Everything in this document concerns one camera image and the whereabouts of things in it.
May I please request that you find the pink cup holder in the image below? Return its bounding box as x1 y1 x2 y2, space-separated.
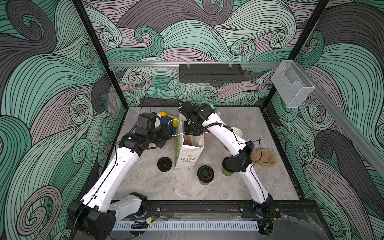
204 132 215 138

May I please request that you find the yellow cloth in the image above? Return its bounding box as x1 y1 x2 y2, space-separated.
158 112 180 128

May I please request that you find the navy blue cloth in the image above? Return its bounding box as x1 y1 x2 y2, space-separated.
154 116 178 149

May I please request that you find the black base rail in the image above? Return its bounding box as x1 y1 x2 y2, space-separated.
80 199 319 220

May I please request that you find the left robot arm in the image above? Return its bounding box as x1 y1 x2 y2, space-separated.
67 124 173 240

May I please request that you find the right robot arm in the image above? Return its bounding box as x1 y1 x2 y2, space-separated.
178 101 281 221

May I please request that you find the clear acrylic wall holder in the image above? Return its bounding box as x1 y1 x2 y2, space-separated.
272 60 315 109

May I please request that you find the stack of paper cups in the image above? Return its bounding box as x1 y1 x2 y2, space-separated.
223 127 246 154

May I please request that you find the black wall shelf tray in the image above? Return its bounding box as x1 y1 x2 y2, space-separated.
179 64 244 84

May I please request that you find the black cup lid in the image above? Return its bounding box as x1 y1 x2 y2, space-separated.
197 166 215 182
157 157 172 172
222 157 233 174

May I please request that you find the green paper coffee cup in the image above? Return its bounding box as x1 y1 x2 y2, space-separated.
199 181 211 186

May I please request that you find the white slotted cable duct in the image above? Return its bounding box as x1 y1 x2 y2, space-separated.
113 221 259 232

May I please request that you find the white paper takeout bag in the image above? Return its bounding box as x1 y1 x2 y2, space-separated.
173 114 204 169

